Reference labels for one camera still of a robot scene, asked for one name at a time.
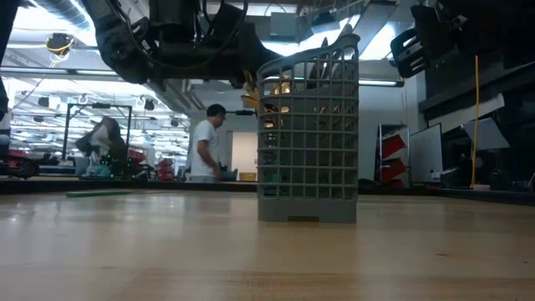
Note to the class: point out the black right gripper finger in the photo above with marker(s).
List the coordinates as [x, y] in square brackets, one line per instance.
[411, 52]

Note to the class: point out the grey plastic cutlery basket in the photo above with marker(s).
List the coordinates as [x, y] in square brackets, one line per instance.
[307, 211]

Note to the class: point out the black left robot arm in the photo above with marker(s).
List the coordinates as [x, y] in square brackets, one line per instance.
[121, 50]

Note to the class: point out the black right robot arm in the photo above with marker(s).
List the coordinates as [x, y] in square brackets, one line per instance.
[501, 25]

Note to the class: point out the rack with red bins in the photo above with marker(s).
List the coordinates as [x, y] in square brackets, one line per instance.
[393, 146]

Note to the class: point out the person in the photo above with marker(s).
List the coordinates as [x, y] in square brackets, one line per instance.
[204, 146]

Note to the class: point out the whiteboard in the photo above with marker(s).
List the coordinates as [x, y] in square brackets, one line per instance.
[426, 154]

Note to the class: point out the white panel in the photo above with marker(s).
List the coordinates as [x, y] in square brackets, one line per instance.
[489, 134]

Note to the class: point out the yellow box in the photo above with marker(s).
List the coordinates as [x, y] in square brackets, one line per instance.
[247, 177]

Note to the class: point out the black robot arms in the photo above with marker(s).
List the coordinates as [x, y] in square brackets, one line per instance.
[104, 142]

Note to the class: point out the silver ventilation duct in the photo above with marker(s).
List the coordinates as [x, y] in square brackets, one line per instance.
[62, 10]

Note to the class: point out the black table frame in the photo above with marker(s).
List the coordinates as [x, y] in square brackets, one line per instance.
[42, 185]

